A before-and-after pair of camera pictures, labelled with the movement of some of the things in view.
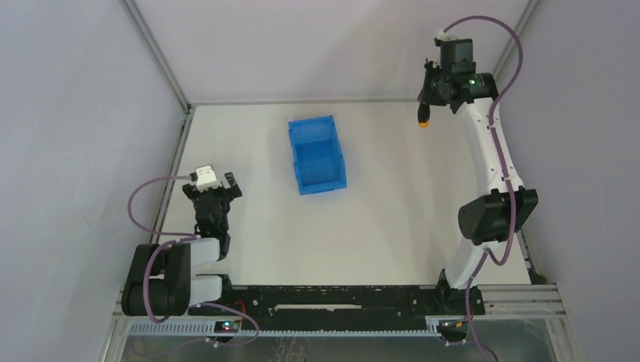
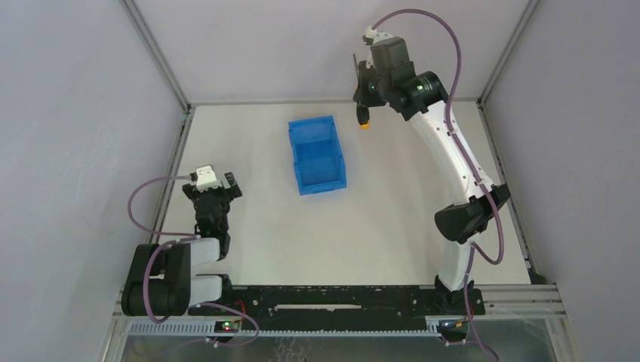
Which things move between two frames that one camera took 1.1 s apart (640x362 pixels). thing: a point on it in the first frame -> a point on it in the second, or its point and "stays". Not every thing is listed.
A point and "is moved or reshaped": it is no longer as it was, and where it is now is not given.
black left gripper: x=212 y=194 stays
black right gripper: x=429 y=93 -> x=359 y=94
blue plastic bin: x=318 y=156 stays
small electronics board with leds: x=226 y=326 stays
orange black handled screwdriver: x=423 y=115 is moved or reshaped
